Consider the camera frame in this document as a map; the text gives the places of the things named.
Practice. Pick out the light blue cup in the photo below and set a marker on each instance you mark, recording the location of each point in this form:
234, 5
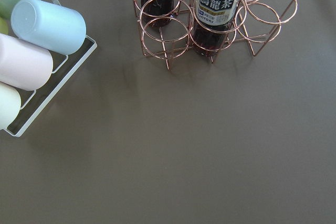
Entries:
54, 27

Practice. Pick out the tea bottle in rack far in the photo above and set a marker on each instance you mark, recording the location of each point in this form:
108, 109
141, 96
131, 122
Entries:
212, 19

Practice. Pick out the pink cup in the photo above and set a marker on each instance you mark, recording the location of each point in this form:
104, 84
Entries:
24, 65

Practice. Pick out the copper wire bottle rack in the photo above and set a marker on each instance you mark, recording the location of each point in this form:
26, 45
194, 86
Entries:
169, 28

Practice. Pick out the white cup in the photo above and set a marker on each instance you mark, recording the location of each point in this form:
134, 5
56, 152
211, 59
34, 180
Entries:
10, 105

